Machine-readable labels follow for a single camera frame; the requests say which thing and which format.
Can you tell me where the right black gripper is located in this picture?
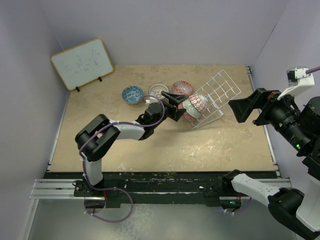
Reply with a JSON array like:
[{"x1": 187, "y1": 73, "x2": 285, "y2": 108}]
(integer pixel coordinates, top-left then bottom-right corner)
[{"x1": 228, "y1": 84, "x2": 312, "y2": 151}]

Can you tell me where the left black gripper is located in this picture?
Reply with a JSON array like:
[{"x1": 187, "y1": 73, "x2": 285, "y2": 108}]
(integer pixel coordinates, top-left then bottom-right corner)
[{"x1": 152, "y1": 91, "x2": 187, "y2": 129}]

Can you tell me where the white green-spoked bowl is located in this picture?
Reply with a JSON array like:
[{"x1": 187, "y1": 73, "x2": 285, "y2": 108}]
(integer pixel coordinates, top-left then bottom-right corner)
[{"x1": 182, "y1": 99, "x2": 201, "y2": 119}]

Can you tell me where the black floral bowl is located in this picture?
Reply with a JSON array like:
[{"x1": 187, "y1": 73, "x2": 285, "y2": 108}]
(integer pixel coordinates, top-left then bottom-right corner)
[{"x1": 183, "y1": 112, "x2": 197, "y2": 123}]

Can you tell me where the dark blue triangle bowl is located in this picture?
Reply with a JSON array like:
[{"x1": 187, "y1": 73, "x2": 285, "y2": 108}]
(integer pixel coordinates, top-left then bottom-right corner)
[{"x1": 188, "y1": 94, "x2": 208, "y2": 114}]

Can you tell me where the white black-spoked bowl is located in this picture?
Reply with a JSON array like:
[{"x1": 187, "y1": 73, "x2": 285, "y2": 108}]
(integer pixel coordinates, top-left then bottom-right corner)
[{"x1": 148, "y1": 83, "x2": 169, "y2": 100}]

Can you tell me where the light blue patterned bowl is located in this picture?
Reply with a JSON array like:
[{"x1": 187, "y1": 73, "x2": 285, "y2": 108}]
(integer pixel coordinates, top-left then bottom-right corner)
[{"x1": 121, "y1": 85, "x2": 144, "y2": 105}]

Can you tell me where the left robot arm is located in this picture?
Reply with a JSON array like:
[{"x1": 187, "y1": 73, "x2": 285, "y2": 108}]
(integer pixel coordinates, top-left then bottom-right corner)
[{"x1": 75, "y1": 91, "x2": 189, "y2": 196}]

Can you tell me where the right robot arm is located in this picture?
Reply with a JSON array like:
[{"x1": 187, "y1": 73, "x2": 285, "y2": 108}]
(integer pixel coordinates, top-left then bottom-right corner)
[{"x1": 222, "y1": 88, "x2": 320, "y2": 240}]

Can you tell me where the red patterned bowl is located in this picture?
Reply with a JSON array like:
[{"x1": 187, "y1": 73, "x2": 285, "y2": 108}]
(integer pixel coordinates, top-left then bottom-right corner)
[{"x1": 171, "y1": 80, "x2": 193, "y2": 96}]

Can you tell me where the white dry-erase board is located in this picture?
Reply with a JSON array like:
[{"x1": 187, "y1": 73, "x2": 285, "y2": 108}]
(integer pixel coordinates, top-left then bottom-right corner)
[{"x1": 50, "y1": 38, "x2": 114, "y2": 91}]

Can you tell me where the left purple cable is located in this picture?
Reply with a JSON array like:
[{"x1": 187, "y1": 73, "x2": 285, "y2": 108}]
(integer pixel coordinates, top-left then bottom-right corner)
[{"x1": 79, "y1": 96, "x2": 166, "y2": 224}]

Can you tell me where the purple cable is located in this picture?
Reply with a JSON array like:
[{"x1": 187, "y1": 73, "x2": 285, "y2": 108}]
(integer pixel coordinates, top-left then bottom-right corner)
[
  {"x1": 79, "y1": 96, "x2": 166, "y2": 224},
  {"x1": 223, "y1": 65, "x2": 320, "y2": 215}
]

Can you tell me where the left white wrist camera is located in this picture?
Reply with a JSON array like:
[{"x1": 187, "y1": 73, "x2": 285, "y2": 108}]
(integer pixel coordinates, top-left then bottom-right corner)
[{"x1": 142, "y1": 96, "x2": 158, "y2": 104}]

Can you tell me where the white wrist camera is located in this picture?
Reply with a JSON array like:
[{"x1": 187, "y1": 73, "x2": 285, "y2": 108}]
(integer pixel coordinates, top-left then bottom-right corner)
[
  {"x1": 142, "y1": 96, "x2": 158, "y2": 104},
  {"x1": 277, "y1": 66, "x2": 315, "y2": 101}
]

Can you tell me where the white wire dish rack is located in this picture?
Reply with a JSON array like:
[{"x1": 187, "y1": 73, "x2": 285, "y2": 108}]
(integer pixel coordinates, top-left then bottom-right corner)
[{"x1": 188, "y1": 70, "x2": 241, "y2": 130}]

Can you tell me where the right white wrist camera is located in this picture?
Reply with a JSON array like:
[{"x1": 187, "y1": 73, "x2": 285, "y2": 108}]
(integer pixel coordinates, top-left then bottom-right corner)
[{"x1": 277, "y1": 66, "x2": 315, "y2": 101}]

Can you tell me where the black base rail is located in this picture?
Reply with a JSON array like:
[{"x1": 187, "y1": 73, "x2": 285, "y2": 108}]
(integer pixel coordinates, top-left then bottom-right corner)
[{"x1": 43, "y1": 171, "x2": 278, "y2": 209}]

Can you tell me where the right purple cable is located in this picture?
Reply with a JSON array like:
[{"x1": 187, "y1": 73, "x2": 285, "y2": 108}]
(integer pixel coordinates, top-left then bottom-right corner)
[{"x1": 223, "y1": 65, "x2": 320, "y2": 215}]

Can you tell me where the aluminium extrusion rail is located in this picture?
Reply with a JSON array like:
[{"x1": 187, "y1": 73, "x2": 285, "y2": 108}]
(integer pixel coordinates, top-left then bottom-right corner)
[{"x1": 29, "y1": 178, "x2": 87, "y2": 200}]

